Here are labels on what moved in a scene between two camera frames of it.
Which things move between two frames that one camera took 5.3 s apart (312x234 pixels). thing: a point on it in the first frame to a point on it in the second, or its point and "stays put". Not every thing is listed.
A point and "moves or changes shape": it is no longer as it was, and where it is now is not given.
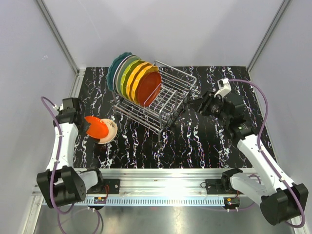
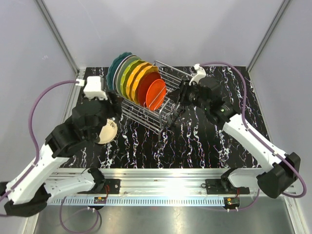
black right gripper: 208,100 to 181,94
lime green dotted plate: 126,73 stays put
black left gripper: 85,126 to 116,108
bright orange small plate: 98,128 moves or changes shape
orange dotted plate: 145,69 stays put
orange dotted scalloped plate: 135,71 stays put
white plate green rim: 116,70 stays put
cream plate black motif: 112,131 stays put
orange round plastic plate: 148,88 stays put
